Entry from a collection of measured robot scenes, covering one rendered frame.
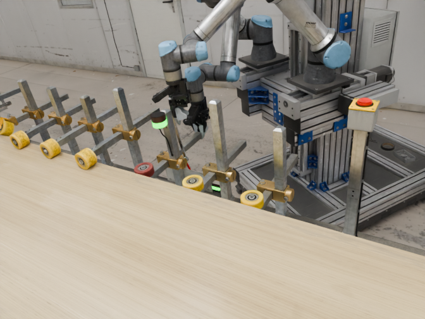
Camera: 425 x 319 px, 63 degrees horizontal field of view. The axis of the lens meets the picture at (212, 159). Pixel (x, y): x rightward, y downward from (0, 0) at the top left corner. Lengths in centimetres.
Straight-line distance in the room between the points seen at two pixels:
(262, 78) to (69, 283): 151
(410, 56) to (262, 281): 311
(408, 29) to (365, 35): 168
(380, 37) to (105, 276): 175
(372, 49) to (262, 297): 153
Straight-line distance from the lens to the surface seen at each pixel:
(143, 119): 178
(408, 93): 392
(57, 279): 115
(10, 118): 223
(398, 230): 251
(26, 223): 142
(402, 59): 382
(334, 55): 156
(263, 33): 209
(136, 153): 172
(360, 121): 108
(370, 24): 206
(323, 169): 230
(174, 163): 155
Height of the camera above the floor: 167
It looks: 32 degrees down
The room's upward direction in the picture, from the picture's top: 8 degrees counter-clockwise
